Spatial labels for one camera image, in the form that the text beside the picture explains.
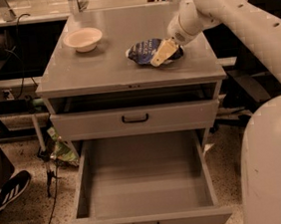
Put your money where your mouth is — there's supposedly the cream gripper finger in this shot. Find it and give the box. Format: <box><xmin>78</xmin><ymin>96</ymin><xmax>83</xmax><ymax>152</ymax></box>
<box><xmin>150</xmin><ymin>41</ymin><xmax>173</xmax><ymax>67</ymax></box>

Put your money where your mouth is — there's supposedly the blue chip bag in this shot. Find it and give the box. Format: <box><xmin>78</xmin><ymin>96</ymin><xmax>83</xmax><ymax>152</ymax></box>
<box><xmin>126</xmin><ymin>38</ymin><xmax>183</xmax><ymax>66</ymax></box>

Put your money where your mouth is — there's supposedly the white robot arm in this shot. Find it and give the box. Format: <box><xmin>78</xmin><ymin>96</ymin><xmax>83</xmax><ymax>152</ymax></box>
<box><xmin>151</xmin><ymin>0</ymin><xmax>281</xmax><ymax>224</ymax></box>

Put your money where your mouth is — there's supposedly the grey drawer cabinet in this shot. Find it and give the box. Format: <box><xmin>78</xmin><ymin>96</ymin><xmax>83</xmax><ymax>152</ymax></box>
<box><xmin>27</xmin><ymin>0</ymin><xmax>236</xmax><ymax>172</ymax></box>

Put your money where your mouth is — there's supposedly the closed grey upper drawer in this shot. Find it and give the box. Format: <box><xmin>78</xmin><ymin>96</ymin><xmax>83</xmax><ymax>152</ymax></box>
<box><xmin>50</xmin><ymin>100</ymin><xmax>219</xmax><ymax>141</ymax></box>

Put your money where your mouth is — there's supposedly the open grey drawer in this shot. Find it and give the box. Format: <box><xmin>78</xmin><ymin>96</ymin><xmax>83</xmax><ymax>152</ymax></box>
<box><xmin>66</xmin><ymin>130</ymin><xmax>232</xmax><ymax>224</ymax></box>

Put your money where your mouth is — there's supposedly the green chip bag on floor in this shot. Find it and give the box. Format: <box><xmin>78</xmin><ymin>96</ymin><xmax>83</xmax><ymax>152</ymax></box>
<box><xmin>47</xmin><ymin>126</ymin><xmax>79</xmax><ymax>167</ymax></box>

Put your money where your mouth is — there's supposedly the white bowl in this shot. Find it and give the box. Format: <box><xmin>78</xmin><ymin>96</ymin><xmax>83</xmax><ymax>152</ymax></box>
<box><xmin>63</xmin><ymin>27</ymin><xmax>103</xmax><ymax>53</ymax></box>

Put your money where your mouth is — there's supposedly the black office chair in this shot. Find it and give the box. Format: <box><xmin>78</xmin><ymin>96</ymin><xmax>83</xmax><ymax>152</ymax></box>
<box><xmin>204</xmin><ymin>0</ymin><xmax>281</xmax><ymax>113</ymax></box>

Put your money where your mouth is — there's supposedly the metal stand pole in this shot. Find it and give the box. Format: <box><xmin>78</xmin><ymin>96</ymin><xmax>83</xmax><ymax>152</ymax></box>
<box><xmin>25</xmin><ymin>93</ymin><xmax>57</xmax><ymax>199</ymax></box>

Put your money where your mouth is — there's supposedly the black white sneaker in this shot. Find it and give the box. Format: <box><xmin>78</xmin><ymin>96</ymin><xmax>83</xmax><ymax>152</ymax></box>
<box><xmin>0</xmin><ymin>170</ymin><xmax>31</xmax><ymax>211</ymax></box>

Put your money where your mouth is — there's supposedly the black upper drawer handle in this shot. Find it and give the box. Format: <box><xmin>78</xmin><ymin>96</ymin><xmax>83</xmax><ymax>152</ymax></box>
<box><xmin>122</xmin><ymin>113</ymin><xmax>149</xmax><ymax>124</ymax></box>

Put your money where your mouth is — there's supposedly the black cable on floor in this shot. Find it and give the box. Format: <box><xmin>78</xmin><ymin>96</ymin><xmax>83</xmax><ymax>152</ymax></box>
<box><xmin>30</xmin><ymin>158</ymin><xmax>66</xmax><ymax>224</ymax></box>

